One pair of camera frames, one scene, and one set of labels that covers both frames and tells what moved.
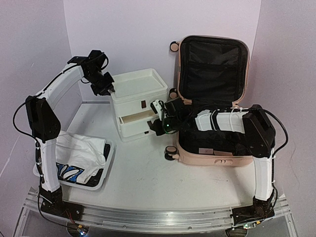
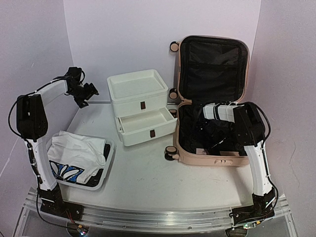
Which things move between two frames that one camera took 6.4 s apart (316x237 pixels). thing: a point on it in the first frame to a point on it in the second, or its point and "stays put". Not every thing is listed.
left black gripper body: x=102 y=84 to x=82 y=93
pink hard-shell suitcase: x=213 y=73 stays put
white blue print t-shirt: x=78 y=157 stays put
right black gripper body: x=164 y=130 to x=213 y=136
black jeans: x=95 y=179 stays put
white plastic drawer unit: x=135 y=92 stays put
